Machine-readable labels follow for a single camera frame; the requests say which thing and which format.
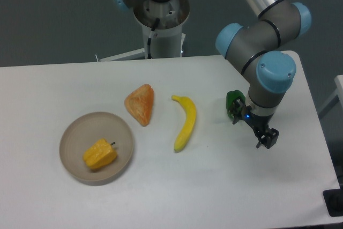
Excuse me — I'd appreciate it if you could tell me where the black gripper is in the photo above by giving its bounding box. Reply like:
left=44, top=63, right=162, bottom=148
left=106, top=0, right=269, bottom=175
left=233, top=105, right=279, bottom=149

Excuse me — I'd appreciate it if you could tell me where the orange toy toast triangle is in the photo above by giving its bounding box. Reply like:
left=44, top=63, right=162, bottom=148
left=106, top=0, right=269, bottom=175
left=124, top=84, right=154, bottom=127

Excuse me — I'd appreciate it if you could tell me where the white furniture at right edge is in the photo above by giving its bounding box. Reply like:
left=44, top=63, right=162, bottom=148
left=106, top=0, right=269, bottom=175
left=317, top=75, right=343, bottom=119

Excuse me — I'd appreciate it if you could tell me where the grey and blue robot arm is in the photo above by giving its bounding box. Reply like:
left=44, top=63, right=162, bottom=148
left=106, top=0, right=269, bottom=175
left=114, top=0, right=312, bottom=148

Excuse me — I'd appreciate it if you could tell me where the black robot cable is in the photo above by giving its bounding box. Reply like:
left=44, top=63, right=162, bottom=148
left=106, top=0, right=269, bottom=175
left=146, top=17, right=161, bottom=60

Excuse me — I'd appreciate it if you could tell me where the green toy bell pepper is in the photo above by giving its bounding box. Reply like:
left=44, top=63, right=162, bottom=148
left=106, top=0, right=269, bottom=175
left=226, top=90, right=245, bottom=121

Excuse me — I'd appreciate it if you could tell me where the beige round plate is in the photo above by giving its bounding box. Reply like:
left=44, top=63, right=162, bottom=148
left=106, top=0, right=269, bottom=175
left=59, top=112, right=134, bottom=186

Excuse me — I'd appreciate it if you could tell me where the yellow toy bell pepper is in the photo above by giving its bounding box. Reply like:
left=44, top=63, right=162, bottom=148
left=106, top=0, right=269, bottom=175
left=83, top=138, right=117, bottom=169

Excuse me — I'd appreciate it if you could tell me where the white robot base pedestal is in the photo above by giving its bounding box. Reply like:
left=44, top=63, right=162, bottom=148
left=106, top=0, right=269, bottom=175
left=97, top=0, right=190, bottom=62

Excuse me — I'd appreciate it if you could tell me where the yellow toy banana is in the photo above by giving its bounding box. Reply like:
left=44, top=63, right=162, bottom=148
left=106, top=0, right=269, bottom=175
left=171, top=95, right=197, bottom=153

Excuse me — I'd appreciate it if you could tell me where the black device at table corner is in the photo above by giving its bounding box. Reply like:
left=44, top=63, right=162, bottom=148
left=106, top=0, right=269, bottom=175
left=323, top=188, right=342, bottom=217

